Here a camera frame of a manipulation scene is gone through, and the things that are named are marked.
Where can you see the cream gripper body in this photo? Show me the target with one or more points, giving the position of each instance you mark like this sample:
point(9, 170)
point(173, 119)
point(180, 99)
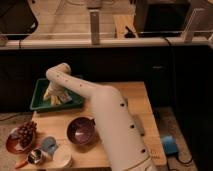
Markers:
point(56, 89)

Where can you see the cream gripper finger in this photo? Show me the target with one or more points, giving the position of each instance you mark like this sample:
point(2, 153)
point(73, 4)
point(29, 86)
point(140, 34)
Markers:
point(47, 95)

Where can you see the yellow banana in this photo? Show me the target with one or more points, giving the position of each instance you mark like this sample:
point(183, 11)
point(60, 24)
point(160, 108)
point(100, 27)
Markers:
point(55, 101)

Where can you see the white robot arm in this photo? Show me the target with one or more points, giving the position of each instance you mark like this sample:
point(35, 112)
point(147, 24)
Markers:
point(122, 142)

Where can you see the blue cup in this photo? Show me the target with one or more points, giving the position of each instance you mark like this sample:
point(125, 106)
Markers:
point(49, 145)

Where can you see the white paper cup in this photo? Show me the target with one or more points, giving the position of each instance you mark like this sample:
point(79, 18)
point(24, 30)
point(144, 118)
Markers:
point(62, 157)

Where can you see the steel measuring cup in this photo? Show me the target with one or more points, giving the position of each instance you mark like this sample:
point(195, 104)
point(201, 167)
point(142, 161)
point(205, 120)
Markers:
point(34, 157)

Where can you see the blue grey sponge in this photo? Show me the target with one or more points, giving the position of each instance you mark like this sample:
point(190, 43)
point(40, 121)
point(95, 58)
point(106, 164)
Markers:
point(65, 98)

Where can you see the green plastic bin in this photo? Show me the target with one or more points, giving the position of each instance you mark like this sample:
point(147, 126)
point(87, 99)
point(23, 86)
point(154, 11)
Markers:
point(39, 105)

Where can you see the bunch of dark grapes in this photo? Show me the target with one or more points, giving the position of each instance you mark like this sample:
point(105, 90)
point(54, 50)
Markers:
point(26, 133)

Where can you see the purple bowl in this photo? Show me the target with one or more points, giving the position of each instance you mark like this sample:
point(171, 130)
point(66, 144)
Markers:
point(81, 131)

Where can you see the red plate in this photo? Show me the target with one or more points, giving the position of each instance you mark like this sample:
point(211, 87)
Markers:
point(13, 145)

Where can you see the grey remote block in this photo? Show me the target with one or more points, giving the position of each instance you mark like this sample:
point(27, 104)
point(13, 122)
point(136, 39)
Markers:
point(139, 125)

